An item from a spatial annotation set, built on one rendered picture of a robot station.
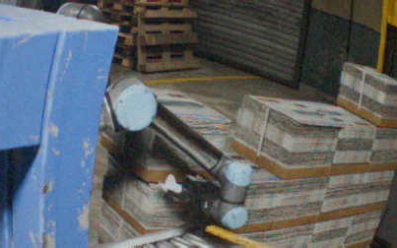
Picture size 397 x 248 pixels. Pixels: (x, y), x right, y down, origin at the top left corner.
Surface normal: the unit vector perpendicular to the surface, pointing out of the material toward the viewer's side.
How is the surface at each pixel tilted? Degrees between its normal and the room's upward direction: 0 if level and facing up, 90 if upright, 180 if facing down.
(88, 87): 90
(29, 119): 90
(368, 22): 90
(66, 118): 90
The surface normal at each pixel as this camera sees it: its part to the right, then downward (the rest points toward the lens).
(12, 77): 0.79, 0.29
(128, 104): 0.37, 0.24
